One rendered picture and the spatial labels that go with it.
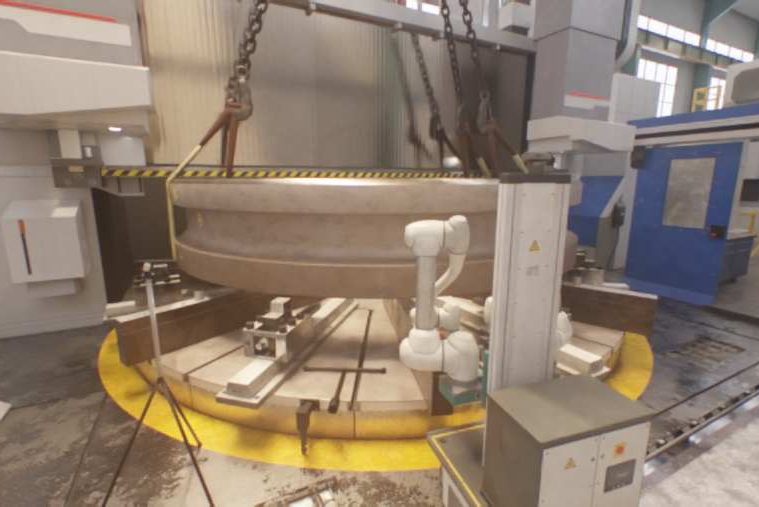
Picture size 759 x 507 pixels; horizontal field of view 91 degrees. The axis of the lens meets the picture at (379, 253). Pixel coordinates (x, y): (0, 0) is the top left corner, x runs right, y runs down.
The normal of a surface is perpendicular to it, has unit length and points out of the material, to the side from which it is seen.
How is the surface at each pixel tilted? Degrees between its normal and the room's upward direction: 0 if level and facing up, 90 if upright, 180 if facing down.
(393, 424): 90
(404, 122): 90
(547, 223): 90
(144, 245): 90
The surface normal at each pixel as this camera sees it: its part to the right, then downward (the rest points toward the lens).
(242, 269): -0.43, 0.18
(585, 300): -0.61, 0.15
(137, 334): 0.79, 0.11
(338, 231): -0.12, 0.19
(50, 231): 0.46, 0.17
